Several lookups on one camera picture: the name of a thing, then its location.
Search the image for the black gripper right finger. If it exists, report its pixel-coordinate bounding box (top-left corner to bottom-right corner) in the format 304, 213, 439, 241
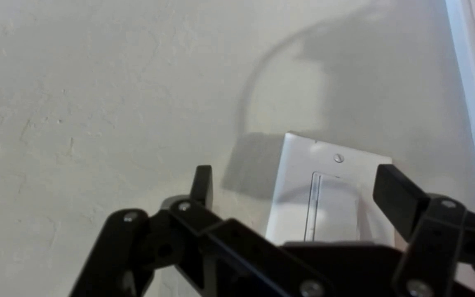
373, 162, 475, 297

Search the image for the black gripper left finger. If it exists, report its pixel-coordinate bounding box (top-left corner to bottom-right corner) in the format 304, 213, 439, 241
70, 164, 235, 297

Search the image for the white light switch plate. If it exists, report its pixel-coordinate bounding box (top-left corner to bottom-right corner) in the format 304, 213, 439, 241
265, 131, 398, 248

